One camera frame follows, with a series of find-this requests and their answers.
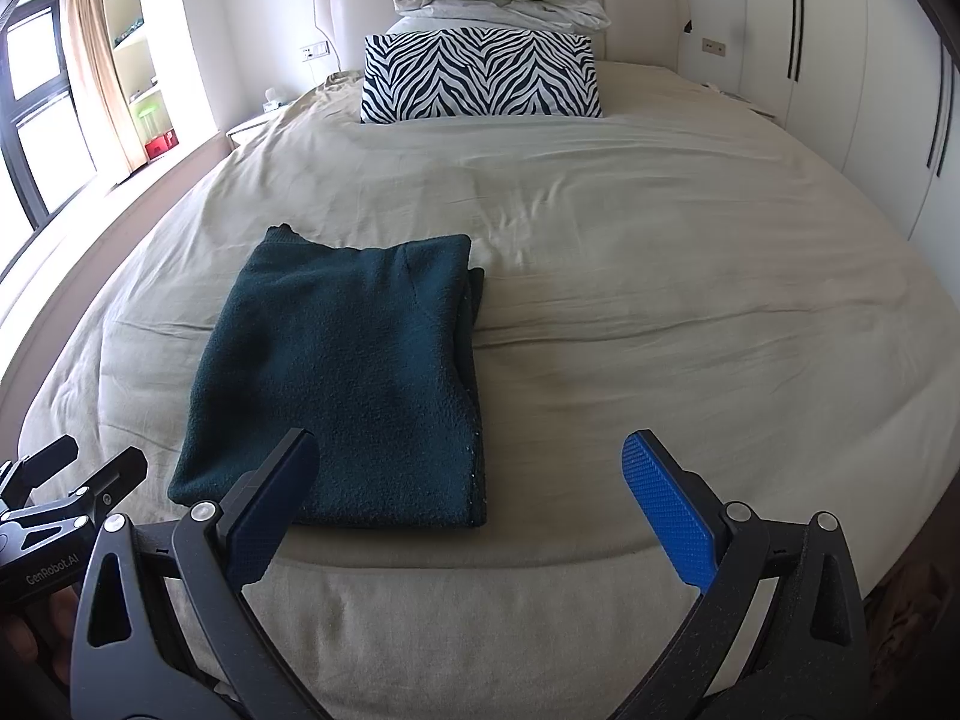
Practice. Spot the white nightstand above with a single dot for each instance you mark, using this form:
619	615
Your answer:
750	102
251	124

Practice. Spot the beige bed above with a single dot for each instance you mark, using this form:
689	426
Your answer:
637	277

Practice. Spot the white wardrobe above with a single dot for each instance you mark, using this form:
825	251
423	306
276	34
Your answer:
862	52

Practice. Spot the tissue box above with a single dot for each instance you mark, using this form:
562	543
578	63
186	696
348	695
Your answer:
272	100

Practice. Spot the beige padded headboard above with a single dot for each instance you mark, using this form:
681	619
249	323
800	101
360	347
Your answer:
645	7

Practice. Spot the white crumpled duvet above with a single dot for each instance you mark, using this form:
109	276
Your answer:
502	0

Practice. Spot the zebra print pillow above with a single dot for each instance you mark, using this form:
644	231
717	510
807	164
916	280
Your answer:
480	75

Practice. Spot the beige curtain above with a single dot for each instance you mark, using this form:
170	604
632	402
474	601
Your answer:
97	75

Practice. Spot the black framed window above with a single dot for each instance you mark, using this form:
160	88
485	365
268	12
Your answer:
45	142

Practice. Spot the red box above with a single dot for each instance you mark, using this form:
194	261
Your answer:
161	145

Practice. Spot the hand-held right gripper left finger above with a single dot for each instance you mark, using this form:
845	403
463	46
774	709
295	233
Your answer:
270	517

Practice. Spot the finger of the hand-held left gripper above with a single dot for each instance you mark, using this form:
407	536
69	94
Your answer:
41	465
105	484

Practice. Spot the person's left hand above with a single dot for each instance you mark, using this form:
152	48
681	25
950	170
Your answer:
52	630

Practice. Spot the dark teal fleece garment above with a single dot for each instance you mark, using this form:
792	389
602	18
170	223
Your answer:
337	360

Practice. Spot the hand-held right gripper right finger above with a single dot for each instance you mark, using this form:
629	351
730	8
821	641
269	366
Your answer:
671	510

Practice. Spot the green plastic container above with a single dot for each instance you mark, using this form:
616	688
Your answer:
148	116

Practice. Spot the cream shelving unit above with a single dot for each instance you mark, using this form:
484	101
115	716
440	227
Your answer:
139	7

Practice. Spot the wall socket panel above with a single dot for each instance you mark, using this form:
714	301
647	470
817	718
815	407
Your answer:
713	46
315	51

